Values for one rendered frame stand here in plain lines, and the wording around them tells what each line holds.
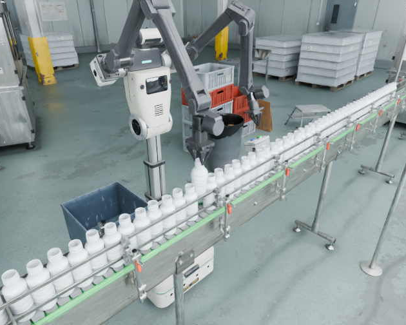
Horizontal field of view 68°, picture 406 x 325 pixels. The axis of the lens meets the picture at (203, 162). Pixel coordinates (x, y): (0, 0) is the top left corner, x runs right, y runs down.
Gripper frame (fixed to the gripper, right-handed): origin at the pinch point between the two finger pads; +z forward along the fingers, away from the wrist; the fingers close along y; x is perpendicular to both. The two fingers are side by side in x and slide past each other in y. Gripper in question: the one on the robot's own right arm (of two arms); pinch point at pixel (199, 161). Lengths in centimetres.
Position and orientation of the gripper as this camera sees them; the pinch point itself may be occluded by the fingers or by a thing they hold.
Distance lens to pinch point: 121.4
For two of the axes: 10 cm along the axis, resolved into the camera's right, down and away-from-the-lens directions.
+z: 0.0, 8.8, 4.7
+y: 7.0, 3.4, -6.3
